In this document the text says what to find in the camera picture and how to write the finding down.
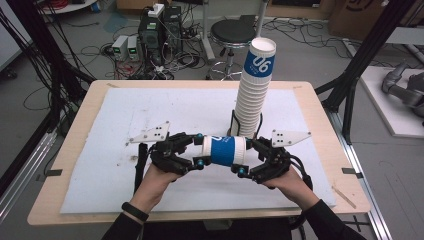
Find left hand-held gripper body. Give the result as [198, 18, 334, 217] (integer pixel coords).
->
[129, 120, 198, 177]

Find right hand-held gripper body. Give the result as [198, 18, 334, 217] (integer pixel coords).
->
[249, 129, 313, 185]

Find blue sleeved paper cup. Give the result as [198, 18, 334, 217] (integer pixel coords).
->
[202, 134, 249, 168]

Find black wire cup holder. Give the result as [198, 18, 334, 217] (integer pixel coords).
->
[228, 109, 264, 139]

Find stack of white paper cups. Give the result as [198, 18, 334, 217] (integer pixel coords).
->
[233, 37, 278, 139]

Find person's right hand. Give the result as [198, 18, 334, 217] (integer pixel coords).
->
[261, 166, 321, 212]

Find person's left hand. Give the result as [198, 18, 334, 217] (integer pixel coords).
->
[129, 163, 184, 214]

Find white table mat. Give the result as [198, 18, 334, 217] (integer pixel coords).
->
[59, 87, 337, 214]

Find black wristband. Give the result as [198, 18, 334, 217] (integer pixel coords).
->
[121, 201, 150, 223]

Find white metal stand leg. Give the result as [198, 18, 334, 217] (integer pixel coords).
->
[199, 0, 217, 64]

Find black computer tower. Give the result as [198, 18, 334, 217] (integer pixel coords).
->
[138, 6, 183, 65]

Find grey power supply unit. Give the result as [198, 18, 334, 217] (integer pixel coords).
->
[127, 35, 141, 62]
[111, 34, 129, 62]

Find black round stool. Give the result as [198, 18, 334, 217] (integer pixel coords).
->
[209, 18, 257, 81]

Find white floor board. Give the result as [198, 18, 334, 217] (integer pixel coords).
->
[359, 65, 424, 139]

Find cardboard box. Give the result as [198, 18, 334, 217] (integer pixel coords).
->
[328, 0, 406, 41]

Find aluminium rail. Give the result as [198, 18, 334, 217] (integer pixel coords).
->
[325, 109, 395, 240]
[0, 129, 58, 223]

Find black frame post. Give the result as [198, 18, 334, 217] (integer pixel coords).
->
[314, 0, 413, 145]
[4, 0, 96, 134]

